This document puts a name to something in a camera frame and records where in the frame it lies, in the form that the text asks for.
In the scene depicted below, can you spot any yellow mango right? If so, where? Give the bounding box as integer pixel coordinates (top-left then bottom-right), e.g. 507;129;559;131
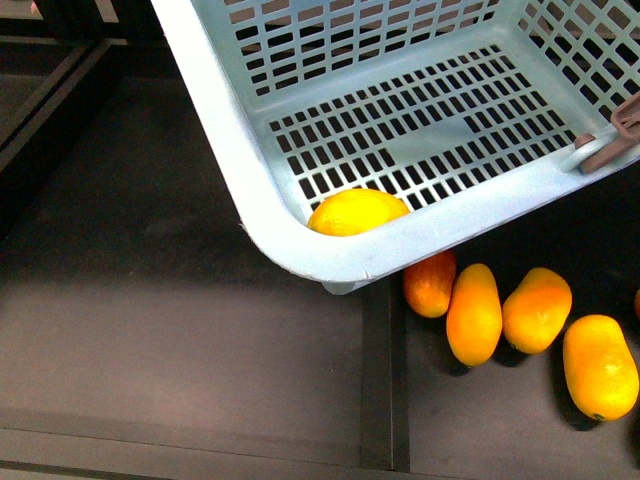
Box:
563;314;639;421

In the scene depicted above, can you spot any dark wooden display stand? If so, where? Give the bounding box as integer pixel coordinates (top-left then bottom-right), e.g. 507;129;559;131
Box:
0;0;640;480

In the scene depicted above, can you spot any yellow orange mango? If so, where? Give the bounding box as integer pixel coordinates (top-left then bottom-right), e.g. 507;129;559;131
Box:
502;267;573;355

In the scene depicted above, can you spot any brown basket handle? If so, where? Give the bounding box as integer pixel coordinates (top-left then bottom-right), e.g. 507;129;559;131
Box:
574;93;639;174

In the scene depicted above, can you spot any yellow lemon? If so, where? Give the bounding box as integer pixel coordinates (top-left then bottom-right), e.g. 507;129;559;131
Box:
307;188;410;236

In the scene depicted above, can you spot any light blue plastic basket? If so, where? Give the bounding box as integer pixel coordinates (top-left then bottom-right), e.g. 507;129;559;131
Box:
153;1;639;294

